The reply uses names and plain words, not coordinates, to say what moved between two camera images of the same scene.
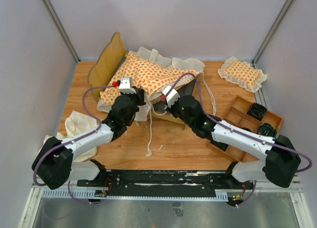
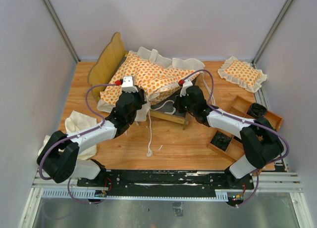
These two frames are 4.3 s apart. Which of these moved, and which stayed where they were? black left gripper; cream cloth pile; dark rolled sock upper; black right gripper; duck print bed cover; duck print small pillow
Moved: duck print bed cover; black right gripper
Stayed: dark rolled sock upper; duck print small pillow; black left gripper; cream cloth pile
